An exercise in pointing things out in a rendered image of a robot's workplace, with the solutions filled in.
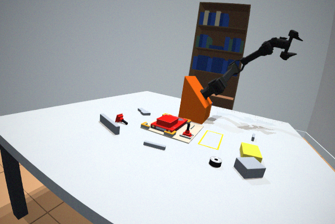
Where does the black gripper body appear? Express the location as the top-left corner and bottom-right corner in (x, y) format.
(279, 30), (298, 60)

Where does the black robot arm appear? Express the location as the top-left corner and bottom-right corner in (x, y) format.
(200, 37), (287, 100)

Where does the yellow flat rectangular block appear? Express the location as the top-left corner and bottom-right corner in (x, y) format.
(240, 142), (263, 163)

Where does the small black tyre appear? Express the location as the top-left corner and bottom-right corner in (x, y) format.
(209, 156), (222, 167)

